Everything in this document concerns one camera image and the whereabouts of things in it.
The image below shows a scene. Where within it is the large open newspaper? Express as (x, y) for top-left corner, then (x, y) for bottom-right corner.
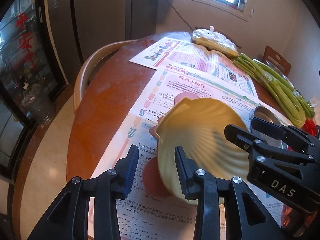
(91, 67), (284, 240)

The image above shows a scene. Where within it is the grey refrigerator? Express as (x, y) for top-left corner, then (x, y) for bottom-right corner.
(37, 0), (160, 87)

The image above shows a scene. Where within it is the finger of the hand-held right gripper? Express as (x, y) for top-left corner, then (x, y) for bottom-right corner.
(224, 124), (315, 170)
(251, 117), (320, 155)

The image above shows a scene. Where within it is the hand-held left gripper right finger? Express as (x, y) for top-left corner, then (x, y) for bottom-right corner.
(174, 145), (285, 240)

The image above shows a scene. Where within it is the brown wooden chair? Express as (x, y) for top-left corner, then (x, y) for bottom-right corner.
(261, 45), (292, 77)

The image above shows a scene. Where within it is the glass door with red characters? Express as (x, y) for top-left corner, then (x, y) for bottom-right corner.
(0, 0), (68, 180)

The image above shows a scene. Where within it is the white folded newspaper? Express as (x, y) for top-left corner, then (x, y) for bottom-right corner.
(129, 37), (190, 69)

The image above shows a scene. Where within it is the pink illustrated newspaper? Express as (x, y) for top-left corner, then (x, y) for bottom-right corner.
(157, 42), (258, 100)

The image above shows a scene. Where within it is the black cable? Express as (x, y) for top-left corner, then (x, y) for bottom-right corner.
(159, 0), (195, 32)

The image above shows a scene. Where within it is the yellow shell-shaped plate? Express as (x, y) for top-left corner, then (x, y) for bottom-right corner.
(153, 97), (253, 207)

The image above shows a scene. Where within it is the plastic bag of yellow food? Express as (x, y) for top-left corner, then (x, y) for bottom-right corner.
(192, 26), (239, 57)

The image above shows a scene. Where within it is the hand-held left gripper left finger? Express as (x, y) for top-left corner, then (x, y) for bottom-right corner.
(27, 145), (139, 240)

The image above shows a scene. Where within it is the small steel bowl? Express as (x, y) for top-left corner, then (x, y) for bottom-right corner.
(250, 106), (284, 150)

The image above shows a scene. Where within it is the thick pale celery bunch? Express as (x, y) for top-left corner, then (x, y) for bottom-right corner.
(232, 53), (307, 128)

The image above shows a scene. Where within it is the large steel bowl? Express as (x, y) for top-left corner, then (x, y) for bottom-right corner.
(253, 59), (294, 85)

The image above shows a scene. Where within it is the thin green celery bunch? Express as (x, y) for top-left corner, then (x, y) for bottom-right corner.
(255, 61), (317, 118)

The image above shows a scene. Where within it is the light wooden curved chair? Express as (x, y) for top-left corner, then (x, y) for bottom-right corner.
(74, 40), (143, 113)

